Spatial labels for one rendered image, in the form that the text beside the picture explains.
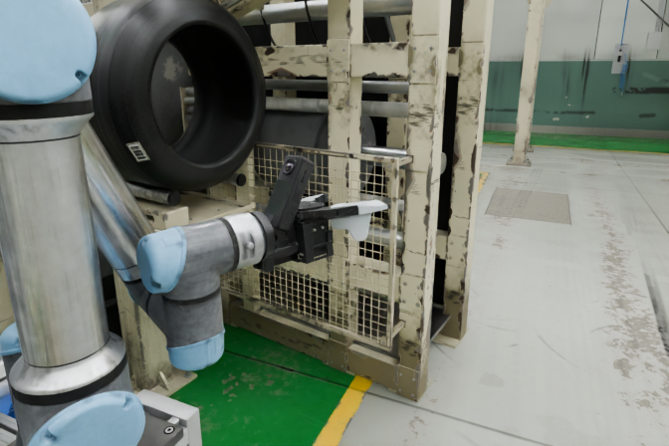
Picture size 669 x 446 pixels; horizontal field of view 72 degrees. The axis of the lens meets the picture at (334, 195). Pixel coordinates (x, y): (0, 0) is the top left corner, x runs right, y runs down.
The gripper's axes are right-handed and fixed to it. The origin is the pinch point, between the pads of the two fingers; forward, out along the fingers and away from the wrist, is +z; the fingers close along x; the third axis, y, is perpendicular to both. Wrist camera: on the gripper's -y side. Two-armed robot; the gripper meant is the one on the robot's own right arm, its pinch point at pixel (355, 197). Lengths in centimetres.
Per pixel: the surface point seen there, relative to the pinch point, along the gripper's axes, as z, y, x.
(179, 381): 6, 89, -126
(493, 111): 836, 2, -486
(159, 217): -7, 11, -80
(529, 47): 535, -81, -248
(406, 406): 69, 99, -57
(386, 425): 55, 100, -55
